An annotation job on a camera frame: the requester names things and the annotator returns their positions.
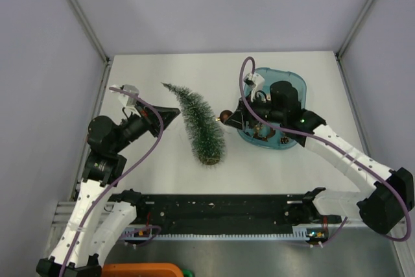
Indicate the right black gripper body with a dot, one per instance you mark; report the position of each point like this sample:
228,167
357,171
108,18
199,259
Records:
262,109

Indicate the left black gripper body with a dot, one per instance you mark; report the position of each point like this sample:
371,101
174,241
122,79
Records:
148,117

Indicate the dark red ball ornament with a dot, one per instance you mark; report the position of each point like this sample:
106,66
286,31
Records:
224,115

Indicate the small green christmas tree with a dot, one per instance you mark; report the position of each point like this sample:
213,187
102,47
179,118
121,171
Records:
204,133

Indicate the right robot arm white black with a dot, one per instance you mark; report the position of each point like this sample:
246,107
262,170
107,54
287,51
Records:
384,196

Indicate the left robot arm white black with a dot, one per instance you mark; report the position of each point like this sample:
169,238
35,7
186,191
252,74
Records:
101,214

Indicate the teal plastic tray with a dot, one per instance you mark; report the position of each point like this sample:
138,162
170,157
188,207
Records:
264,97

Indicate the pine cone ornament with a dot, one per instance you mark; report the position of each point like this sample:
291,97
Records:
284,140

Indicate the orange plastic bin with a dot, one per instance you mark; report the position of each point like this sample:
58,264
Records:
142,269

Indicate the green object at bottom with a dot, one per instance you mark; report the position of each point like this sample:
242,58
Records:
187,273

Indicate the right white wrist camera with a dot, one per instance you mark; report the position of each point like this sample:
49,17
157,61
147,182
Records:
255,82

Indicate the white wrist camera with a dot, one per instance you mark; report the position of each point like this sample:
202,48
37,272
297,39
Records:
255,82
126,95

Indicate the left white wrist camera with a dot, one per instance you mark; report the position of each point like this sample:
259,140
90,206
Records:
126,95

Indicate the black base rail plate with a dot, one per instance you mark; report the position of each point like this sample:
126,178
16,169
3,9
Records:
292,209

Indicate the white cable duct strip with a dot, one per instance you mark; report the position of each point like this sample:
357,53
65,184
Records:
256,233

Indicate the left aluminium frame post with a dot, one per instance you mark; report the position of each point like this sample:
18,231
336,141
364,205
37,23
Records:
88,29

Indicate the aluminium frame post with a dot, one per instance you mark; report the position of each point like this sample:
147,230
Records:
355,28
88,29

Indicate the right aluminium frame post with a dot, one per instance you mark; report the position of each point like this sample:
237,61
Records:
355,28

